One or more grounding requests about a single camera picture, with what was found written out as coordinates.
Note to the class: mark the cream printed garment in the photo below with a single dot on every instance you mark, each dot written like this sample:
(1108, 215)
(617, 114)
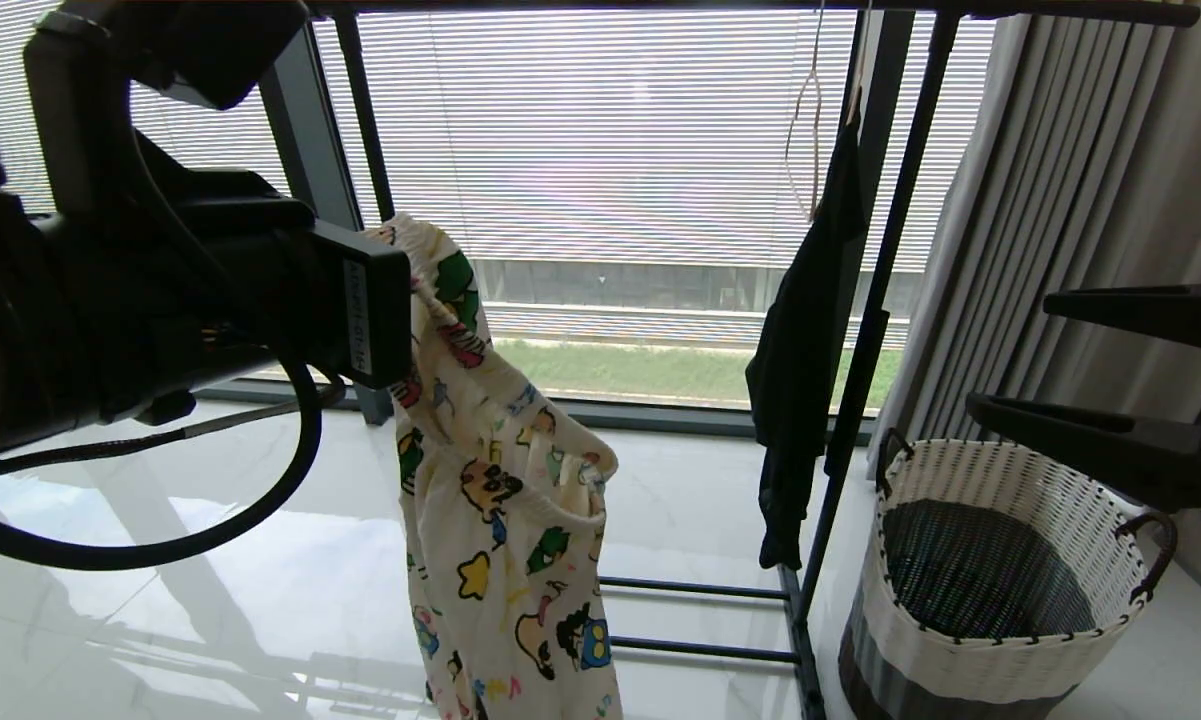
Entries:
(500, 500)

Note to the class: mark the black clothes rack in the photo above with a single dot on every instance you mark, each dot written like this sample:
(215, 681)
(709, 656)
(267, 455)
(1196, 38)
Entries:
(900, 250)

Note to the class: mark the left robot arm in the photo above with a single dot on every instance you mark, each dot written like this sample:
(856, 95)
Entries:
(80, 300)

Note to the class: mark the white laundry basket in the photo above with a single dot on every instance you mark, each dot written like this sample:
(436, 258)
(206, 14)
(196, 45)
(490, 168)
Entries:
(970, 660)

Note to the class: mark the black garment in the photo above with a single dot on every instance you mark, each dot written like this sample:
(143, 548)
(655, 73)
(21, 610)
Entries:
(800, 350)

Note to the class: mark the window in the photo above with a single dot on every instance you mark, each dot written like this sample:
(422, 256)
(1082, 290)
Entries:
(610, 130)

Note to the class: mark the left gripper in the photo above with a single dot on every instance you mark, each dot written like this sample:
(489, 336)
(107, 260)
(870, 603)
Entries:
(350, 310)

